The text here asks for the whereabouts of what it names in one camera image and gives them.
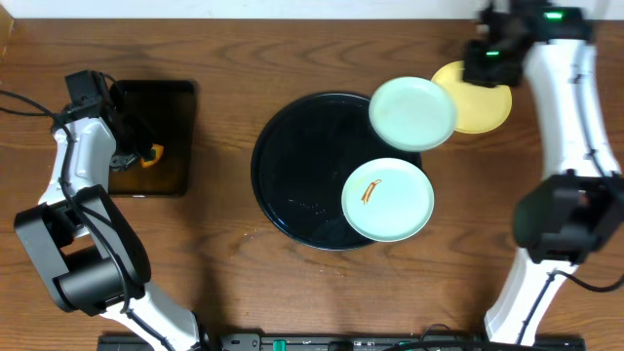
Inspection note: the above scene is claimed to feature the orange green sponge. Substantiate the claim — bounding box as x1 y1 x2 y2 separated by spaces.
140 143 164 169

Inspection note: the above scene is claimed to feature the yellow plate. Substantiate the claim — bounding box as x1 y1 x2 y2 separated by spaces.
432 60 513 134

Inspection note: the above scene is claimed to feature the mint green plate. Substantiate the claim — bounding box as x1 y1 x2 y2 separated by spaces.
369 77 457 152
341 158 435 242

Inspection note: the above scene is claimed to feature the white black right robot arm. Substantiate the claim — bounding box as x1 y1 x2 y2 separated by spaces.
462 1 623 348

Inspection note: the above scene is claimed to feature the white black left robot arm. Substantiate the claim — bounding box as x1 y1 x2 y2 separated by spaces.
14 106 209 350

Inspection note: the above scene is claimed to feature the black rectangular water tray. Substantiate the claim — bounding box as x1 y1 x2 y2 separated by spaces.
108 80 197 197

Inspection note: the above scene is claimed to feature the round black serving tray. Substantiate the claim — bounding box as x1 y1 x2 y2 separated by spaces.
251 92 421 251

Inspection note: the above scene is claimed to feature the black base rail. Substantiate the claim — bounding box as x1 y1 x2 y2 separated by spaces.
97 332 587 351

